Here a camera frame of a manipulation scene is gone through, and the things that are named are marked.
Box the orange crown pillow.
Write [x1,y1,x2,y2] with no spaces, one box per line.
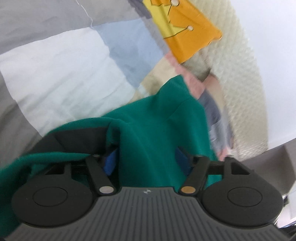
[143,0,222,63]

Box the green garment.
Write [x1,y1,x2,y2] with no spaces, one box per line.
[1,75,217,237]

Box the patchwork bed quilt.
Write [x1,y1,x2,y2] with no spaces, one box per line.
[1,1,233,166]

